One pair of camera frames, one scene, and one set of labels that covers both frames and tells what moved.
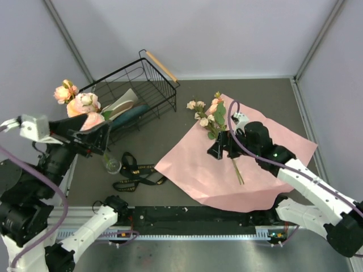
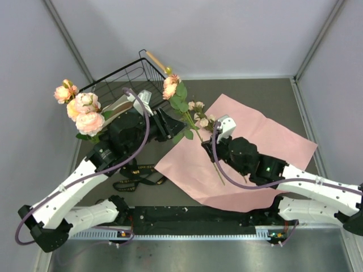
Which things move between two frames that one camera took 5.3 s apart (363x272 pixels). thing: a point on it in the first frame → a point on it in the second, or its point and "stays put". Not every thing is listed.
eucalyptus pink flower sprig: x=220 y=114 → x=174 y=93
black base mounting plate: x=187 y=217 stays put
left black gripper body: x=88 y=147 → x=159 y=132
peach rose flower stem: x=64 y=93 stays put
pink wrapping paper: x=238 y=183 stays put
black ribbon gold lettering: x=146 y=173 stays put
